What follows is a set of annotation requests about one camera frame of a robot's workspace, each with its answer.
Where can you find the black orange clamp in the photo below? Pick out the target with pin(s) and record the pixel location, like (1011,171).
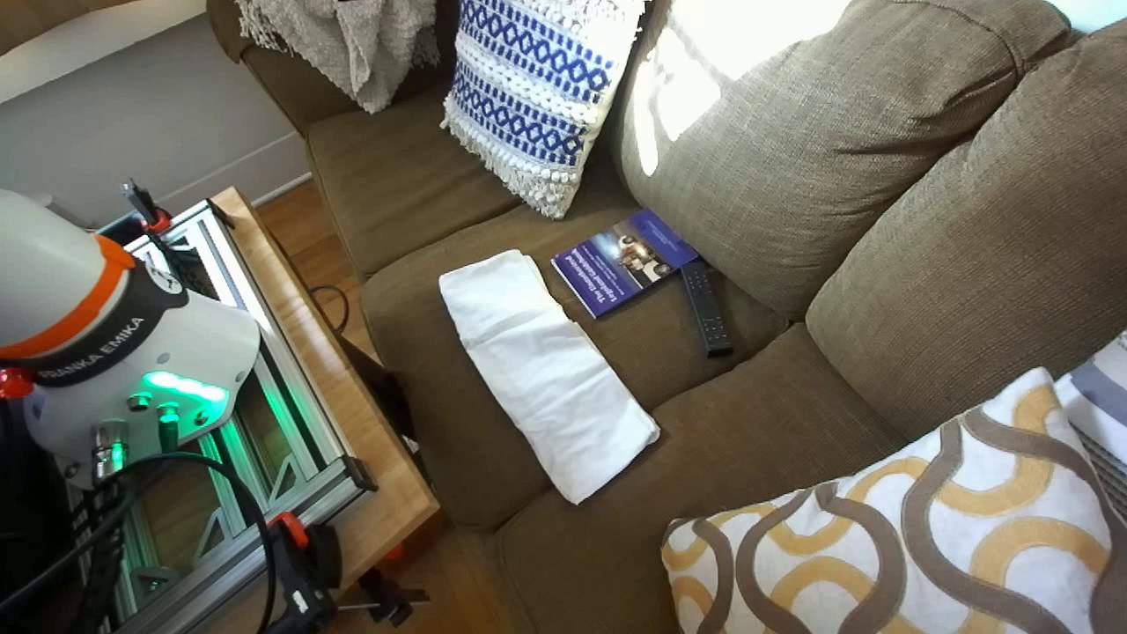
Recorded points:
(309,564)

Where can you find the white cloth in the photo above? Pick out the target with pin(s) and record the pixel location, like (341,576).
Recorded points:
(539,375)

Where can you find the blue book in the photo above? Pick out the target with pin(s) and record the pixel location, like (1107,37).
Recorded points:
(619,269)

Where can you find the wooden table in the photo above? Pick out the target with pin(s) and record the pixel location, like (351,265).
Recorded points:
(341,388)

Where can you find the brown fabric sofa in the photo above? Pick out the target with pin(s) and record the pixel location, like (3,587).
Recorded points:
(393,179)

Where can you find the black remote control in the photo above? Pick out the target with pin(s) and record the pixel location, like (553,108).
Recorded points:
(707,312)

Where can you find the cream knitted blanket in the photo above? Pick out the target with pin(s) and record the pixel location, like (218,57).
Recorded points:
(353,49)

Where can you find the blue white woven pillow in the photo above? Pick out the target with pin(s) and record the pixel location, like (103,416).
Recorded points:
(530,92)

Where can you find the grey striped pillow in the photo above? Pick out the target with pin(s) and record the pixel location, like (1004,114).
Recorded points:
(1103,401)

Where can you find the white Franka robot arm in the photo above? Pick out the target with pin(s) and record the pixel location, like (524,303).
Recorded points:
(72,293)

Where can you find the yellow brown wave pillow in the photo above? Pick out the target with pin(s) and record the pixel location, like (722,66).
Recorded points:
(940,529)

